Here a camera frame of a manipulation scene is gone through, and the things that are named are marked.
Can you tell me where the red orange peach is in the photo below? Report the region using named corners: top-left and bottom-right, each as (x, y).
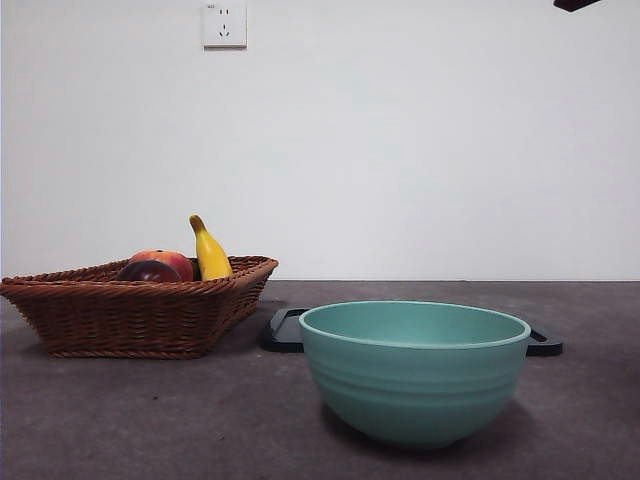
top-left (129, 248), bottom-right (195, 282)

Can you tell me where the yellow banana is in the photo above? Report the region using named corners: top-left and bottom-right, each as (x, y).
top-left (188, 213), bottom-right (235, 281)

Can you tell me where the dark teal rectangular tray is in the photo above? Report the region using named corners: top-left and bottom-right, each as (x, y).
top-left (259, 307), bottom-right (565, 357)

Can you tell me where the brown wicker basket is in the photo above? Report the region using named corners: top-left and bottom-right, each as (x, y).
top-left (0, 254), bottom-right (280, 360)

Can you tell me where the dark red plum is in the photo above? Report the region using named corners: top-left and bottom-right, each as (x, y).
top-left (115, 259), bottom-right (184, 283)

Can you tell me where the teal ribbed bowl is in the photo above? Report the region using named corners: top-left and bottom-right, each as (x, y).
top-left (298, 299), bottom-right (532, 449)

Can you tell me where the white wall socket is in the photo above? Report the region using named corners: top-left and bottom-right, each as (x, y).
top-left (202, 0), bottom-right (248, 50)

